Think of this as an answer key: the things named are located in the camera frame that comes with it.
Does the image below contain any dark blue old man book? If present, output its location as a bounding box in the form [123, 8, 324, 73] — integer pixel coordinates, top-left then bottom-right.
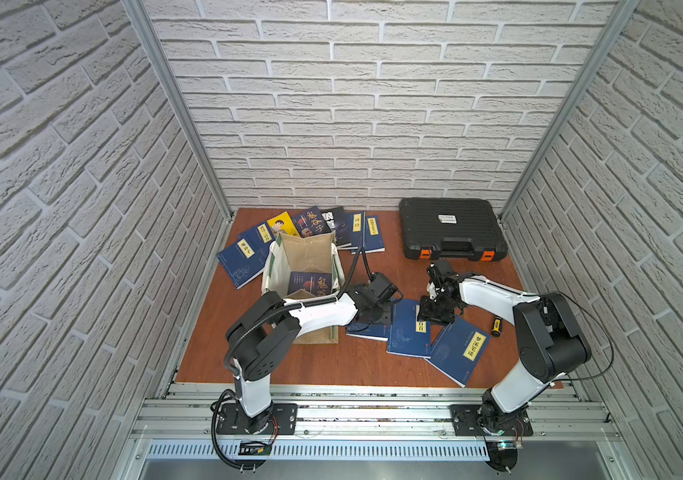
[288, 271, 333, 297]

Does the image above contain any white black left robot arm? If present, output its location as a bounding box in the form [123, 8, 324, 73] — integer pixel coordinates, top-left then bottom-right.
[224, 272, 399, 419]

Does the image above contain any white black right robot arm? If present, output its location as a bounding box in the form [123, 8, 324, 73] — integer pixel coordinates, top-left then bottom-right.
[419, 260, 591, 431]

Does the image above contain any small yellow black cylinder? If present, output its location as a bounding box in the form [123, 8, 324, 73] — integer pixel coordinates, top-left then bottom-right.
[491, 317, 503, 337]

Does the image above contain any blue book yellow label rightmost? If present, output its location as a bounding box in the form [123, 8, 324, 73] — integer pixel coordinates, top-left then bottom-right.
[363, 215, 385, 253]

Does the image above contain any blue book yellow label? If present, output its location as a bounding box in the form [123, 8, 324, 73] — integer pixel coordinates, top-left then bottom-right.
[363, 215, 385, 253]
[349, 212, 365, 250]

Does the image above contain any black plastic tool case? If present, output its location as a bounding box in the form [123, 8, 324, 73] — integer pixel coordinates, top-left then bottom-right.
[399, 198, 509, 262]

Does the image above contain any black cover book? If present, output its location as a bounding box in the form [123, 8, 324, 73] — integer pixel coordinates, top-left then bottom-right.
[321, 206, 351, 249]

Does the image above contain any dark portrait book gold title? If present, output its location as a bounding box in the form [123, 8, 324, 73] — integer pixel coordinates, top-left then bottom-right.
[292, 206, 332, 238]

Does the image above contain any yellow cartoon cover book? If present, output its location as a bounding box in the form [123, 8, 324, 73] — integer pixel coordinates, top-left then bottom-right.
[267, 211, 301, 238]

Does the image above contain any blue book beside yellow book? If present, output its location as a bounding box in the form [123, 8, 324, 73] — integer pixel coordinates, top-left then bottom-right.
[239, 222, 275, 251]

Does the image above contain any black corrugated cable conduit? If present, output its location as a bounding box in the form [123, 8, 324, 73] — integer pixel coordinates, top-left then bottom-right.
[210, 242, 379, 469]

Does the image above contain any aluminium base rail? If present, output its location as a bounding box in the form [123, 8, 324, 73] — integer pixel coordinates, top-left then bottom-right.
[130, 383, 621, 461]

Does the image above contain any aluminium frame post right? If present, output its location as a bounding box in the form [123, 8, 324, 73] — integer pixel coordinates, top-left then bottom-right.
[499, 0, 639, 222]

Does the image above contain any aluminium frame post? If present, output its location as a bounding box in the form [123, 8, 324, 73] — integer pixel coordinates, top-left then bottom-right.
[499, 0, 639, 222]
[124, 0, 235, 221]

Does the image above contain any aluminium frame post left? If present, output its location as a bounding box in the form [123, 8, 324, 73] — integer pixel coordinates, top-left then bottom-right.
[124, 0, 235, 221]

